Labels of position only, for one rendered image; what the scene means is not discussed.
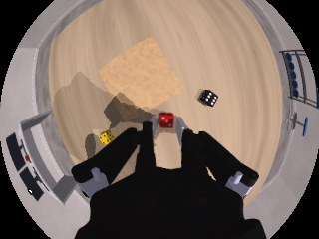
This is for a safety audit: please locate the red die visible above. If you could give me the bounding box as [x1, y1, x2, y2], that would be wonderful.
[159, 113, 173, 128]

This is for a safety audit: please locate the yellow die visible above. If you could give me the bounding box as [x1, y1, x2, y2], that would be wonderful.
[99, 130, 114, 145]

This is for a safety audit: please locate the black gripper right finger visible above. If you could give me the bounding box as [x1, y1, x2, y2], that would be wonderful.
[175, 117, 259, 207]

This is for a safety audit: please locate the black die with white pips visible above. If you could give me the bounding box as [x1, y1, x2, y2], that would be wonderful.
[200, 90, 218, 107]

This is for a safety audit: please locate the tan textured mat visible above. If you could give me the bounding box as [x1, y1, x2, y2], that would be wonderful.
[99, 37, 185, 123]

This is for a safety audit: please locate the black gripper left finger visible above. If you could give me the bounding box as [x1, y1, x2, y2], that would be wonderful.
[71, 116, 160, 207]

